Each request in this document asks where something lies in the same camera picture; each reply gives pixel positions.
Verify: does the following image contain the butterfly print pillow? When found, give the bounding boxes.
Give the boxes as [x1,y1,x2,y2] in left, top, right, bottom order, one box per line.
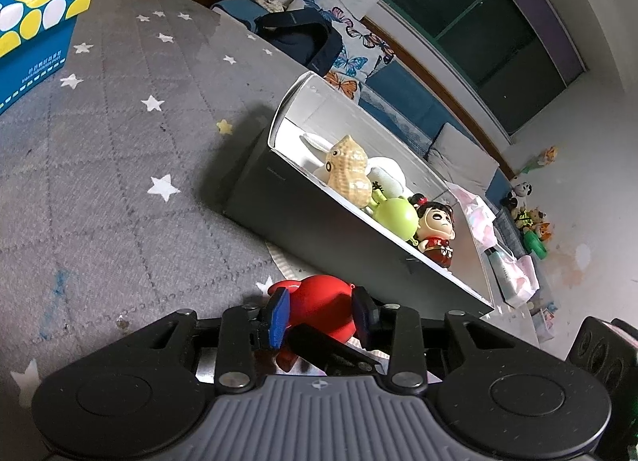
[287,0,395,103]

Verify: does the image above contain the dark window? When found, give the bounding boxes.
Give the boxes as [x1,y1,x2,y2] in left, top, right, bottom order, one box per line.
[383,0,585,135]

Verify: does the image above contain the panda plush toy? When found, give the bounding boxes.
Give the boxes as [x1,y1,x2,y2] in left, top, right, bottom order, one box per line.
[501,182,533,211]

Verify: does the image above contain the dark blue backpack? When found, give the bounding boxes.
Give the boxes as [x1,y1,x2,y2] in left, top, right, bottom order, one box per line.
[255,8,343,77]

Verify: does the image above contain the blue yellow tissue box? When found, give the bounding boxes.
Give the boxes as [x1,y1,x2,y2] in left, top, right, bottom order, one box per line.
[0,0,92,110]

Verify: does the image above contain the green round toy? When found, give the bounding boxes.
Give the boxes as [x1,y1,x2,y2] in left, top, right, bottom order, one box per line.
[366,189,419,242]

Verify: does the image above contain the beige cushion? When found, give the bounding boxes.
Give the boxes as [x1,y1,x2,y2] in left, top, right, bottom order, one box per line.
[425,123,498,196]

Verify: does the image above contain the red round toy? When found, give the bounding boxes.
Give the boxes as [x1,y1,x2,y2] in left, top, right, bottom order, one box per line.
[267,274,356,343]

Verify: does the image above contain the pile of small toys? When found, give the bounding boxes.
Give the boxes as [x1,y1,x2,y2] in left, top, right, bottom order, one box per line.
[512,208,553,260]

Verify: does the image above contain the beige peanut toy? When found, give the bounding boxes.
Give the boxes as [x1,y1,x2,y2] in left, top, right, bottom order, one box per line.
[325,135,372,208]

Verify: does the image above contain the white storage box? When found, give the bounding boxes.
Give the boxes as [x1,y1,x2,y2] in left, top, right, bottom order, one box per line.
[225,73,493,318]

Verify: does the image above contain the blue sofa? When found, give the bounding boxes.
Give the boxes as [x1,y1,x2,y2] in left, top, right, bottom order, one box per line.
[211,0,549,263]

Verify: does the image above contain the red-dress doll figurine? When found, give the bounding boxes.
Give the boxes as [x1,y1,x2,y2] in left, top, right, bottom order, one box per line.
[408,193,455,269]

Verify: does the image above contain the white plush toy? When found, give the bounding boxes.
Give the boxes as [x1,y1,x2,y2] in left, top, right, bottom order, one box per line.
[301,133,413,198]

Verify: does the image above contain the grey star-pattern table mat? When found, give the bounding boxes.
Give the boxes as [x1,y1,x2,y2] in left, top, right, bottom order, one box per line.
[0,0,500,461]

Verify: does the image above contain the pastel tissue pack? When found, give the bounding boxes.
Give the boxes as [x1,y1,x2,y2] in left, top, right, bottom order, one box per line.
[488,247,540,308]
[447,182,497,253]

